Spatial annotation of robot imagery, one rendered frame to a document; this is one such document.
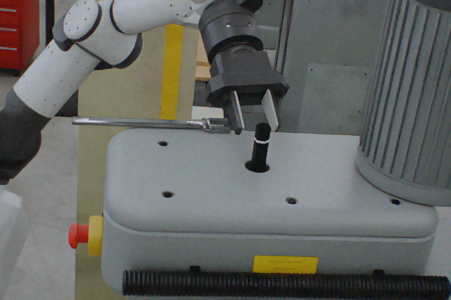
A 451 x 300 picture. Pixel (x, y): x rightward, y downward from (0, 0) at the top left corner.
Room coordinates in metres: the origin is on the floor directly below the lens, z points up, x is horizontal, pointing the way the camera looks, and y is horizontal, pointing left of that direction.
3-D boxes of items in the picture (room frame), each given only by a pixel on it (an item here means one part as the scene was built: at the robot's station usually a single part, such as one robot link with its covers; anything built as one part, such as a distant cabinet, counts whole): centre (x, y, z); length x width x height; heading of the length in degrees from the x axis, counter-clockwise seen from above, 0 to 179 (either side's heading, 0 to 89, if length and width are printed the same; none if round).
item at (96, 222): (1.01, 0.18, 1.76); 0.06 x 0.02 x 0.06; 9
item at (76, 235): (1.00, 0.20, 1.76); 0.04 x 0.03 x 0.04; 9
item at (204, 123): (1.14, 0.12, 1.89); 0.24 x 0.04 x 0.01; 101
